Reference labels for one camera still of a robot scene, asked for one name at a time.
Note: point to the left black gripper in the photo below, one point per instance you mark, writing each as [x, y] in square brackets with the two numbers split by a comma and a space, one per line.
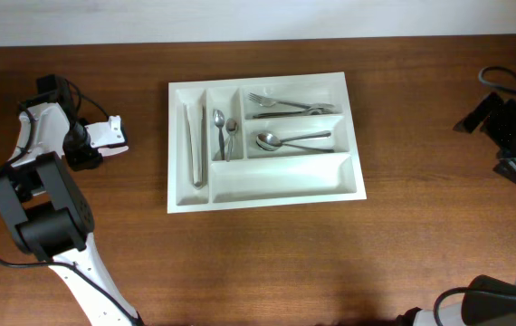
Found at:
[87, 160]

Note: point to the small teaspoon smooth handle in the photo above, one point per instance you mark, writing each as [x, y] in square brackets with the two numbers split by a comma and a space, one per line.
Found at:
[219, 121]

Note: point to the small teaspoon textured handle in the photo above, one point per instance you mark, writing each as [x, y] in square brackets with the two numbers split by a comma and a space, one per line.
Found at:
[231, 129]

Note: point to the large metal tablespoon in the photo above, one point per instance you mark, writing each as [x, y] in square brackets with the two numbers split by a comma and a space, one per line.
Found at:
[268, 137]

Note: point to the metal fork crosswise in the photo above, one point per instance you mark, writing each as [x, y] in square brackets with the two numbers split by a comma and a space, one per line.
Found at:
[270, 102]

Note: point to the metal fork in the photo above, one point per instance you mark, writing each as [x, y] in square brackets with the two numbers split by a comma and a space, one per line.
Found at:
[306, 112]

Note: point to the pink plastic butter knife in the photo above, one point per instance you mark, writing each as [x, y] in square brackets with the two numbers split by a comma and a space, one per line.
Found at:
[108, 152]

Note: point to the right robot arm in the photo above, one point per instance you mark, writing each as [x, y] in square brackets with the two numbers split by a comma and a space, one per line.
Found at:
[486, 300]

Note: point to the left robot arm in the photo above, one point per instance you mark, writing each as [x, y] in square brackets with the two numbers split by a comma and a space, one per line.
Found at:
[45, 212]

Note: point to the white plastic cutlery tray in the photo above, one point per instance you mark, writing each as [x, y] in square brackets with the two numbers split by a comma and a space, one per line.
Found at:
[256, 177]

